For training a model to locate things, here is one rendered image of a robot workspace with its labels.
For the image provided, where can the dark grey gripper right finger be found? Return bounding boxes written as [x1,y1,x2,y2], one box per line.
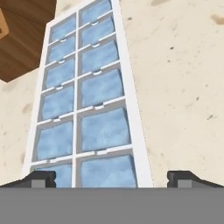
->
[166,170,224,189]

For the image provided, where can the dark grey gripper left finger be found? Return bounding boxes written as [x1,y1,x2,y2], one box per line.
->
[0,170,57,189]

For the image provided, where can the white ice cube tray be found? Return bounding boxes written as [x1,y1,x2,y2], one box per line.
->
[20,0,154,189]

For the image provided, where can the light wooden box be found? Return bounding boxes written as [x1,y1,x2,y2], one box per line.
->
[0,8,10,39]

